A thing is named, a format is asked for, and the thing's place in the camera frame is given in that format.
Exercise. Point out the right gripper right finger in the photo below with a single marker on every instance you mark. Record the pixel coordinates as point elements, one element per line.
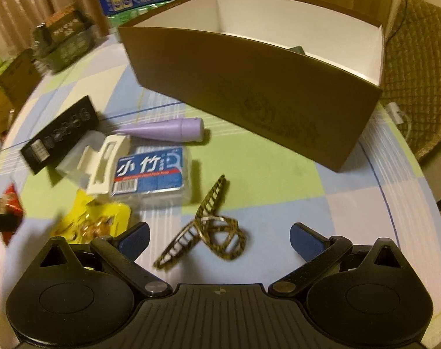
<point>321,255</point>

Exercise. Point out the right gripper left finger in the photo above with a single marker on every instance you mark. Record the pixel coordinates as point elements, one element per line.
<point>117,256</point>

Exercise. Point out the red snack packet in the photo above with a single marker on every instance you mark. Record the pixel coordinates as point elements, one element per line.
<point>11,206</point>

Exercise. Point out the yellow snack packet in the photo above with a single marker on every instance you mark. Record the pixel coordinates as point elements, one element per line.
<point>89,219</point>

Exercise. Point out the black product box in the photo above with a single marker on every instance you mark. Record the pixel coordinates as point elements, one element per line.
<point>53,142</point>

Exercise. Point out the blue floss pick box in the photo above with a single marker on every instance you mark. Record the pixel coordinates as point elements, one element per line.
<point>155,179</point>

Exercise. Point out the white hair claw clip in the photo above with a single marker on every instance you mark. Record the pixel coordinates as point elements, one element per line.
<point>100,165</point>

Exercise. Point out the leopard print hair clip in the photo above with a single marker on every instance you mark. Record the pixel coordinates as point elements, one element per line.
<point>221,235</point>

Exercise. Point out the purple tube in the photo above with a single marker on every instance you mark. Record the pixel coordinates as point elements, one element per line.
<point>181,130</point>

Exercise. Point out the dark green tape package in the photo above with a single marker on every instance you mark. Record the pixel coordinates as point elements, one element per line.
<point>298,50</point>

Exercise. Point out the clear plastic bag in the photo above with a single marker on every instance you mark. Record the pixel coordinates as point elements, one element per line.
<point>69,167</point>

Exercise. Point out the checkered tablecloth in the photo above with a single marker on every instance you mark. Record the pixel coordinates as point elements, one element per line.
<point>380,192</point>

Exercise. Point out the cardboard boxes on floor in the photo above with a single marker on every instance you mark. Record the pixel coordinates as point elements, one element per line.
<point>19,79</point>

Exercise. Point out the brown cardboard box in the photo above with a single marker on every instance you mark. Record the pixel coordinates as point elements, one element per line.
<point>231,58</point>

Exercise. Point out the dark green snack tray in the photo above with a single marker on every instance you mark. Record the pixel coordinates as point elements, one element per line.
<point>64,37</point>

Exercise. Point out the green drink pack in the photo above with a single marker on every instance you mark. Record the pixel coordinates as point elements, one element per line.
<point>120,18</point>

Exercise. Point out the white charger with cable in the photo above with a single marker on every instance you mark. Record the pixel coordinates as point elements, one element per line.
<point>399,117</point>

